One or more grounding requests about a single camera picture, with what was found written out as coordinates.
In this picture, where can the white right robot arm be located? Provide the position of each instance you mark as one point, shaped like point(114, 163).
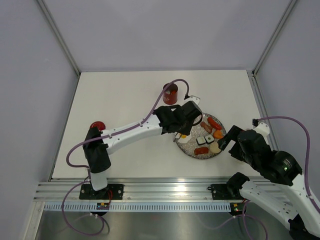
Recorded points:
point(301, 217)

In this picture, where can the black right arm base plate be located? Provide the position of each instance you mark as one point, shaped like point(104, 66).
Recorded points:
point(221, 192)

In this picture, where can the aluminium front rail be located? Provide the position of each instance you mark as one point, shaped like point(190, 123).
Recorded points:
point(168, 189)

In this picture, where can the speckled ceramic plate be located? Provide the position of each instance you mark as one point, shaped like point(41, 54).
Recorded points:
point(198, 131)

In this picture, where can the aluminium frame post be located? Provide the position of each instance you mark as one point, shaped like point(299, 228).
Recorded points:
point(275, 35)
point(49, 18)

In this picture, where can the toy red meat slab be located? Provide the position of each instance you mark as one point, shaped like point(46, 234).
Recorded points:
point(201, 151)

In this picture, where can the toy steamed bun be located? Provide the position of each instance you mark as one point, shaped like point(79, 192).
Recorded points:
point(214, 148)

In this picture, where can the toy fried egg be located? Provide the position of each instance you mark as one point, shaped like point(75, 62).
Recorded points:
point(184, 139)

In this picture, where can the toy red sausage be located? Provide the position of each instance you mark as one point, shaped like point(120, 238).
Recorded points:
point(213, 123)

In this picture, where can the red round lid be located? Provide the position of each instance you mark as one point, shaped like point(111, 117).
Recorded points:
point(99, 125)

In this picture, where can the red cylindrical lunch container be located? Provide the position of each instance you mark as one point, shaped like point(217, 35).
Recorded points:
point(170, 96)

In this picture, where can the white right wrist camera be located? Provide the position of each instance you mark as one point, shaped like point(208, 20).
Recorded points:
point(260, 127)

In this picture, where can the toy orange chicken leg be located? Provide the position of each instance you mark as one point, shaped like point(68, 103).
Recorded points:
point(218, 134)

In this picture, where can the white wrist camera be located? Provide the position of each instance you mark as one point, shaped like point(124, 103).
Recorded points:
point(260, 127)
point(193, 98)

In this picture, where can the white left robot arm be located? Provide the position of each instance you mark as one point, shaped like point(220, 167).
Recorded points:
point(99, 145)

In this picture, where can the white slotted cable duct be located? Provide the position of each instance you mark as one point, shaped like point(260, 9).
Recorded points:
point(135, 207)

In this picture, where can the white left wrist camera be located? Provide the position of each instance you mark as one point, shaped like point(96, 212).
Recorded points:
point(193, 98)

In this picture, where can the right aluminium frame post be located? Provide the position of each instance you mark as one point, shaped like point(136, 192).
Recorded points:
point(275, 35)

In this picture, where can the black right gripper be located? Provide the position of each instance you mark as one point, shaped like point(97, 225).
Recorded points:
point(231, 134)

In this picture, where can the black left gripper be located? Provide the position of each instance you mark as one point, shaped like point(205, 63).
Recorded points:
point(186, 131)

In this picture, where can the toy brown meat chunk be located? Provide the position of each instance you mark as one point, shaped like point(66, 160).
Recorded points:
point(206, 127)

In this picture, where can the steel serving tongs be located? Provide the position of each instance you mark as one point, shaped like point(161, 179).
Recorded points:
point(177, 137)

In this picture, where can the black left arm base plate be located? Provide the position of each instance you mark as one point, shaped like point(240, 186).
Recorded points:
point(113, 191)

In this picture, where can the sushi roll green centre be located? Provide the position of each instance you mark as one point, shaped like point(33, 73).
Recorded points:
point(209, 139)

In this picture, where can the left aluminium frame post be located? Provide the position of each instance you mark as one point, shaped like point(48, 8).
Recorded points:
point(49, 18)

